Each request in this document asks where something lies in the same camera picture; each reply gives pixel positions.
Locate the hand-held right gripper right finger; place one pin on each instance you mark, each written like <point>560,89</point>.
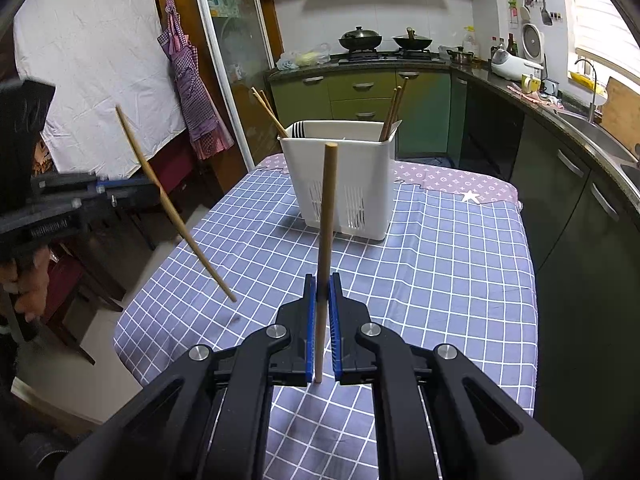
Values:
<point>335,330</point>

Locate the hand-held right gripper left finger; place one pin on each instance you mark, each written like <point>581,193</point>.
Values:
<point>310,330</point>

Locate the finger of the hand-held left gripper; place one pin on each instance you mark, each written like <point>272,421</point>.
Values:
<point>75,181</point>
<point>60,220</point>

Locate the wooden chopstick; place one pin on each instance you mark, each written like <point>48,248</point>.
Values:
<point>270,106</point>
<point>170,205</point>
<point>326,210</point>
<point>270,112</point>
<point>395,107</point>
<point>393,112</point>
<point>388,117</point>

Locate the white plastic utensil holder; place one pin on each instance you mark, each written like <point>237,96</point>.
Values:
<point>360,170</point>

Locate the hanging kitchen utensils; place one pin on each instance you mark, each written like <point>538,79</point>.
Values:
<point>532,0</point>

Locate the person's left hand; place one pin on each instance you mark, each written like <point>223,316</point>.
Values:
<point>30,295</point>

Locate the dark wooden chair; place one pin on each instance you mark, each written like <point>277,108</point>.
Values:
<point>85,280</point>

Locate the white hanging sheet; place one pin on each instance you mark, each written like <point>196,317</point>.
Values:
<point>90,70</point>

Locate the blue checked tablecloth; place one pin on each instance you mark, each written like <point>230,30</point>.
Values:
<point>430,285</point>

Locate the purple checked apron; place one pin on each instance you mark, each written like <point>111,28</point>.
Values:
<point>192,85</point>

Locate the glass sliding door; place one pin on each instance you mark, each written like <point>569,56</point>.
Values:
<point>235,50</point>

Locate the green kitchen cabinet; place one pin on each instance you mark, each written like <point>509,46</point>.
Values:
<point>360,90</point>

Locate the dark kitchen cabinet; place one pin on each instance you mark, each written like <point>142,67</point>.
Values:
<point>575,260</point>

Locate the plastic bag with food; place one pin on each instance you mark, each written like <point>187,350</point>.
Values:
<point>305,56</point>

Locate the gas stove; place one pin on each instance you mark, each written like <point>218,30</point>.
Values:
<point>390,56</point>

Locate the black wok with lid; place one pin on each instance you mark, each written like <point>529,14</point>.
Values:
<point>360,39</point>

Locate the small metal pot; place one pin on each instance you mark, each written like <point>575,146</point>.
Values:
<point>461,56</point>

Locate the pink counter cloth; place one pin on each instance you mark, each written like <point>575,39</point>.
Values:
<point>537,97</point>

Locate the yellow mug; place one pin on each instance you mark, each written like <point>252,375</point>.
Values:
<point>530,83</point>

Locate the white countertop appliance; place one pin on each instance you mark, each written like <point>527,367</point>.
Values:
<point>512,67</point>

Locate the clear oil bottle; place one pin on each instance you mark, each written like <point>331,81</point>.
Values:
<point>470,42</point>

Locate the metal kitchen sink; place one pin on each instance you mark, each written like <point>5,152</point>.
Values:
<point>600,135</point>

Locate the dark sauce bottles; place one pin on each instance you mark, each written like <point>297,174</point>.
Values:
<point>507,46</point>

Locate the metal sink faucet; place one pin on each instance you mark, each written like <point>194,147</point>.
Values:
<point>592,85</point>

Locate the wooden cutting board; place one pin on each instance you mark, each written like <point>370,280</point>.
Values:
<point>622,110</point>

